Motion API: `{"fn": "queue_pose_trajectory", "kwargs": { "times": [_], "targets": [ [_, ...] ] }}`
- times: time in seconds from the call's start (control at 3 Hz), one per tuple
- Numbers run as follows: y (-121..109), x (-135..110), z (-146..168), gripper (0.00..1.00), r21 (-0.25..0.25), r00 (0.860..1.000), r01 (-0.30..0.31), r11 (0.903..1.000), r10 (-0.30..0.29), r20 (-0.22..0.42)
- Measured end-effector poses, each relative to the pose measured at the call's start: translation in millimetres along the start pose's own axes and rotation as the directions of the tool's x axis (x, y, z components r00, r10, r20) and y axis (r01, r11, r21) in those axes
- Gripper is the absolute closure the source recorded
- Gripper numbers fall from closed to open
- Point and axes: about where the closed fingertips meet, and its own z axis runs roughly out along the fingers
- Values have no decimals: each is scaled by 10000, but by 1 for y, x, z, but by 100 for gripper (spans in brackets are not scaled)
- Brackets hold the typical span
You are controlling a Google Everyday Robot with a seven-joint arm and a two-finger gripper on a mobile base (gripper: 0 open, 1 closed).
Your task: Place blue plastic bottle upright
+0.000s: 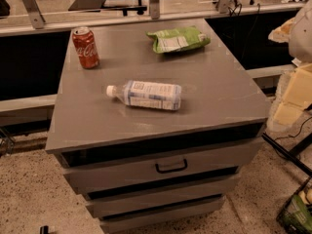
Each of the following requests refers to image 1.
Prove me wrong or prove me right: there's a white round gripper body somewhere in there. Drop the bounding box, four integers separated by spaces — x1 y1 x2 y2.
267 63 312 132

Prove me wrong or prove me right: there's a clear blue-label plastic bottle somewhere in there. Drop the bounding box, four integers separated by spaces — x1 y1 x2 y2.
106 80 181 111

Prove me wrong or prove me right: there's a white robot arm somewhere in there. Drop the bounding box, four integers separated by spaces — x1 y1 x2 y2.
267 0 312 132

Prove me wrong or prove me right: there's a black tripod leg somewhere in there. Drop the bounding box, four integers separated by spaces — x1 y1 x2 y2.
262 133 312 177

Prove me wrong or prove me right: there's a green chip bag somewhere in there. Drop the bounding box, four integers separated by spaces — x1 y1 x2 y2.
146 25 211 54

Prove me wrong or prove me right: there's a grey drawer cabinet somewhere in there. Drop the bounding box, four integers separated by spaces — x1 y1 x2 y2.
46 33 270 234

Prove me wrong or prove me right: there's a red coca-cola can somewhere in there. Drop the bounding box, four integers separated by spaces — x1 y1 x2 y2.
72 27 99 69

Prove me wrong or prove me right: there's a black wire basket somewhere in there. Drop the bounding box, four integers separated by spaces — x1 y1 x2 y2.
276 178 312 234

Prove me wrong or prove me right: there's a black drawer handle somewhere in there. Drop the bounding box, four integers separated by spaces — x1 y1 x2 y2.
155 159 188 175

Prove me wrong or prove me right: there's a metal railing frame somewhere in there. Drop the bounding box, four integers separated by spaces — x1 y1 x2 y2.
0 0 306 37

